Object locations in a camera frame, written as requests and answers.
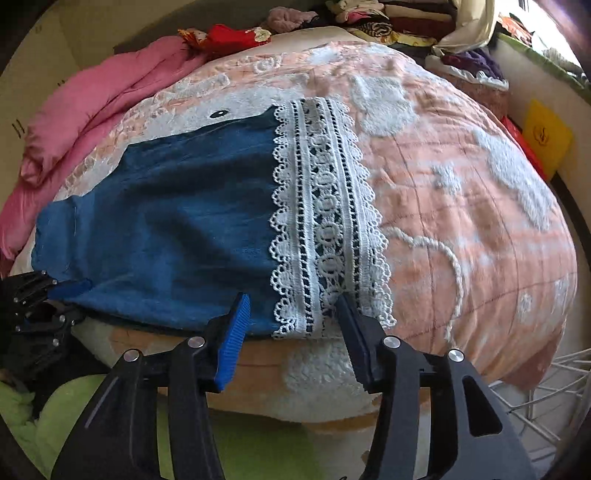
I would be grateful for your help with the peach white fleece blanket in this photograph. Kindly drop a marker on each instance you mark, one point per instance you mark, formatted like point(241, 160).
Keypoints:
point(461, 207)

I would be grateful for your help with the stack of folded clothes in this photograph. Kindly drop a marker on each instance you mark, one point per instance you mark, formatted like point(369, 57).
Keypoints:
point(397, 21)

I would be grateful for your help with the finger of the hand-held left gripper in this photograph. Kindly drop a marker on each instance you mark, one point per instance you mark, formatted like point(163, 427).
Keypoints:
point(69, 290)
point(55, 330)

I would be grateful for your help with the purple cloth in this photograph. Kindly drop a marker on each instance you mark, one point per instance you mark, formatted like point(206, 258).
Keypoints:
point(475, 62)

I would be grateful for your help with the green patterned sill cloth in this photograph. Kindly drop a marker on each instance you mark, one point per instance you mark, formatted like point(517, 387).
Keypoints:
point(540, 57)

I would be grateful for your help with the yellow card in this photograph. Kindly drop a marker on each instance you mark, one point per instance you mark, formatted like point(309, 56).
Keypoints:
point(547, 136)

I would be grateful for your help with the mauve fuzzy cloth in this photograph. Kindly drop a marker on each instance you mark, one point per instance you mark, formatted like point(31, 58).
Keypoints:
point(286, 19)

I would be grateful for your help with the pink quilt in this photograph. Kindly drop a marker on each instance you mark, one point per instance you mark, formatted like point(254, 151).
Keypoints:
point(69, 120)

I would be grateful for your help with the red floral cloth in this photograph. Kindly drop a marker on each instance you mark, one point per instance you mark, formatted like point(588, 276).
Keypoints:
point(221, 38)

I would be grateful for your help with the cream curtain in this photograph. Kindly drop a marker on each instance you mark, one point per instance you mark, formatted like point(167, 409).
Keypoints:
point(471, 27)

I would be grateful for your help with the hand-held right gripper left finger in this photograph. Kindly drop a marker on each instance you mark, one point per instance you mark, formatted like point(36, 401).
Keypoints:
point(232, 339)

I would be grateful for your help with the blue denim pants lace trim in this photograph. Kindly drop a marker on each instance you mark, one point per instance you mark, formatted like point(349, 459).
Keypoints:
point(161, 221)

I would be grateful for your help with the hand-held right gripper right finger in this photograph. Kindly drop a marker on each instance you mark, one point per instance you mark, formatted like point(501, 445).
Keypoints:
point(356, 339)

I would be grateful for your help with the light green cloth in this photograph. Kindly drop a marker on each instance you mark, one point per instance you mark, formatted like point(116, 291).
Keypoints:
point(258, 447)

